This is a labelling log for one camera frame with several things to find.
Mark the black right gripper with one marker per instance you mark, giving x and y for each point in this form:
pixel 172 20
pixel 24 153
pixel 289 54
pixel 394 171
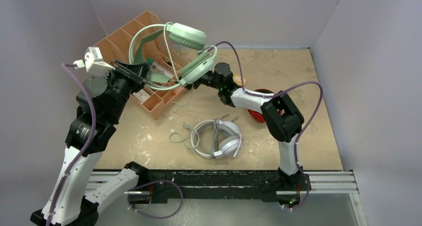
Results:
pixel 196 84

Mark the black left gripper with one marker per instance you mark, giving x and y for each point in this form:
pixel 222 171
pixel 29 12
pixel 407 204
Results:
pixel 136 73

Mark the mint green headphones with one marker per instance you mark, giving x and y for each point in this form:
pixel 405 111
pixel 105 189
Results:
pixel 186 49

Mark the white over-ear headphones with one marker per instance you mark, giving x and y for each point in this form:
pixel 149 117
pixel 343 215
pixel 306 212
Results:
pixel 226 138

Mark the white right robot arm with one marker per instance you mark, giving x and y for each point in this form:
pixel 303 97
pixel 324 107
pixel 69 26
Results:
pixel 282 117

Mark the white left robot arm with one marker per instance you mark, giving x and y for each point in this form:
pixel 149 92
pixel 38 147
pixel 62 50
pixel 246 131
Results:
pixel 101 101

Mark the yellow spiral notebook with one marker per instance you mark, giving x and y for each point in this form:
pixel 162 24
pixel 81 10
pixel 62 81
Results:
pixel 239 80

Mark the white staples box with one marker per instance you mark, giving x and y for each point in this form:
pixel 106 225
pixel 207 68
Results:
pixel 141 96

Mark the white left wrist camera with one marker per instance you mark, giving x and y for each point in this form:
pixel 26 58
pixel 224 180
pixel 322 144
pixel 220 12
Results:
pixel 94 63

